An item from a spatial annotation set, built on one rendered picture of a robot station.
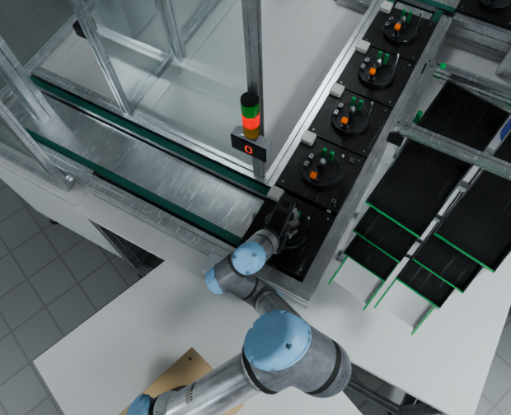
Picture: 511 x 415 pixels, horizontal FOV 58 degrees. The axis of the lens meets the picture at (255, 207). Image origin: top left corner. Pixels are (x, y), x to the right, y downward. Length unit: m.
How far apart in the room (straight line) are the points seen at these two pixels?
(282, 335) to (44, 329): 1.98
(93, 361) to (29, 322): 1.13
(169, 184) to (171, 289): 0.38
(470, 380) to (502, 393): 0.99
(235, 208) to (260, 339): 0.82
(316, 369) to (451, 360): 0.82
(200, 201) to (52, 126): 0.69
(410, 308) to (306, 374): 0.64
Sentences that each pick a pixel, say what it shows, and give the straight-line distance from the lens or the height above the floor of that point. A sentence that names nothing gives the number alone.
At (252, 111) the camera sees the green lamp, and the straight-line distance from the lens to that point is 1.26.
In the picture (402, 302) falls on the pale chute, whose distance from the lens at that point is 1.47.
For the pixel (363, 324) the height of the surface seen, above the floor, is 0.86.
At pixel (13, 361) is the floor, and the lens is 2.75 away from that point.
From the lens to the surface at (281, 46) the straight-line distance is 2.15.
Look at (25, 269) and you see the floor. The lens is 2.85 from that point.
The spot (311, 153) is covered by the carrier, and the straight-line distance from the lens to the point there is 1.65.
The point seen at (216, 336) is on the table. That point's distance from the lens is 1.58.
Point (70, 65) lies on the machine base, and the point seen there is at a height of 0.86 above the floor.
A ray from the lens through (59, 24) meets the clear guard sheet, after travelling 2.35.
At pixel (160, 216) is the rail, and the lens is 1.63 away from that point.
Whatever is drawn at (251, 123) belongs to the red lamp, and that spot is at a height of 1.34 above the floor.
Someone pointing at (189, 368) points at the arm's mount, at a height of 1.08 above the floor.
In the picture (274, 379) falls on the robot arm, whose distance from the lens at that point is 0.90.
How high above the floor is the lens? 2.41
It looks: 65 degrees down
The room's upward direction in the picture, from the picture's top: 4 degrees counter-clockwise
